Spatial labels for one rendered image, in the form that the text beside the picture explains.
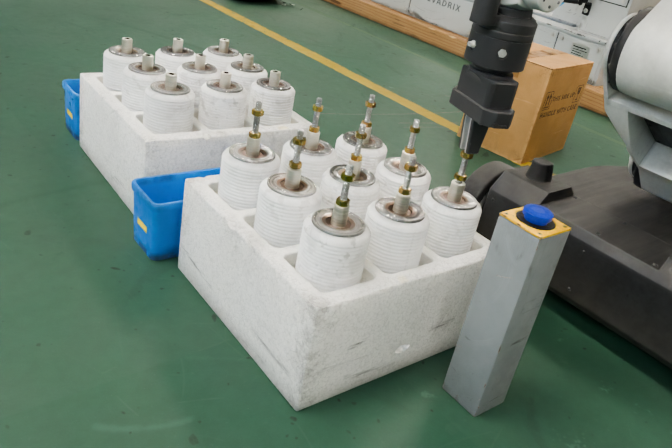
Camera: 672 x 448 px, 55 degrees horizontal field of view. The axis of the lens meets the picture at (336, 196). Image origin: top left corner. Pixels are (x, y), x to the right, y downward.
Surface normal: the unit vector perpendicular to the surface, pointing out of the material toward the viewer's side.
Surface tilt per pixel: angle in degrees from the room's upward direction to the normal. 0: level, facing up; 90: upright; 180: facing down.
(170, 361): 0
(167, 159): 90
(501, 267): 90
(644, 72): 105
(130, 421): 0
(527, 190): 45
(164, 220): 92
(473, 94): 90
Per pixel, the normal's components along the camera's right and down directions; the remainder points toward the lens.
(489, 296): -0.79, 0.14
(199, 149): 0.58, 0.45
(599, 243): -0.43, -0.50
